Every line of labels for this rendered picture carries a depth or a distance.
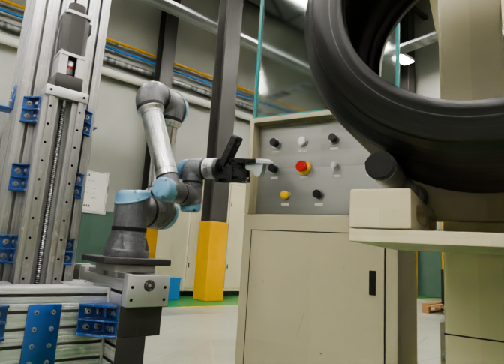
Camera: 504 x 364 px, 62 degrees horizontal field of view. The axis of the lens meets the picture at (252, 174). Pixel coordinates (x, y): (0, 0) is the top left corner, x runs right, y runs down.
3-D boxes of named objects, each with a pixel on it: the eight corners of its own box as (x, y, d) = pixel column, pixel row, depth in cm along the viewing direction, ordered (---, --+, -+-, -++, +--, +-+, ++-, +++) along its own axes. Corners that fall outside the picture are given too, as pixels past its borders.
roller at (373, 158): (403, 208, 93) (403, 188, 94) (424, 208, 91) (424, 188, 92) (364, 179, 63) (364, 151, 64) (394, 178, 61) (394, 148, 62)
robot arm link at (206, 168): (212, 159, 153) (200, 157, 145) (223, 158, 151) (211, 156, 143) (211, 179, 152) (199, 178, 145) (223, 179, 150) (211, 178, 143)
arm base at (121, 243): (95, 254, 141) (99, 225, 143) (137, 257, 150) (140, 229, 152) (112, 257, 130) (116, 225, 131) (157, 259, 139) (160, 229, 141)
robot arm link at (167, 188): (145, 64, 146) (177, 192, 130) (164, 77, 156) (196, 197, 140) (120, 80, 150) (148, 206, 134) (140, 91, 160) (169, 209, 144)
